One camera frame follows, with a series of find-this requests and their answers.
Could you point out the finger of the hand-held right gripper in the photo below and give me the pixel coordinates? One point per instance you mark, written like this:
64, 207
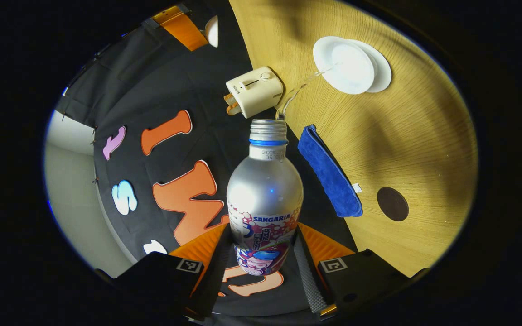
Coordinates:
184, 29

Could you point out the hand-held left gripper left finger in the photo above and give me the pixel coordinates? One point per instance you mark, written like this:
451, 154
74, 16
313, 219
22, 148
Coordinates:
218, 276

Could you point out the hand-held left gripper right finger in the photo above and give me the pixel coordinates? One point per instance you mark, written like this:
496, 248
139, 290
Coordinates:
306, 276

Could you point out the white teacup lid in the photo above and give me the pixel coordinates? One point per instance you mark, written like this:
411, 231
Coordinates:
212, 31

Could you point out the silver water bottle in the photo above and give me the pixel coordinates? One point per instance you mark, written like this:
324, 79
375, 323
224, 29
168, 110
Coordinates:
263, 190

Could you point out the dark brown round coaster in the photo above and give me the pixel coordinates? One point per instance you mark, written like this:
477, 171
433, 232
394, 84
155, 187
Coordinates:
392, 203

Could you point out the clear water stream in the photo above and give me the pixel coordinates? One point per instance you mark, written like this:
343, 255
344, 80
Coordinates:
298, 89

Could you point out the white teacup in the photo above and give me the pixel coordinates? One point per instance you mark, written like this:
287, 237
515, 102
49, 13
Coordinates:
342, 65

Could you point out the black backdrop cloth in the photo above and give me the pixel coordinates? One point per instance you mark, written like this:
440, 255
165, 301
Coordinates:
152, 90

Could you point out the white toaster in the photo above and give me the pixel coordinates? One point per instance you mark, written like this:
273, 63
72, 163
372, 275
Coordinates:
256, 90

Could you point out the blue folded towel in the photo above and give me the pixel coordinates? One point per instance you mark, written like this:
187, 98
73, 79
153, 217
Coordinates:
329, 176

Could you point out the white saucer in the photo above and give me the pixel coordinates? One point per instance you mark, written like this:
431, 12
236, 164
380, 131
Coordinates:
382, 68

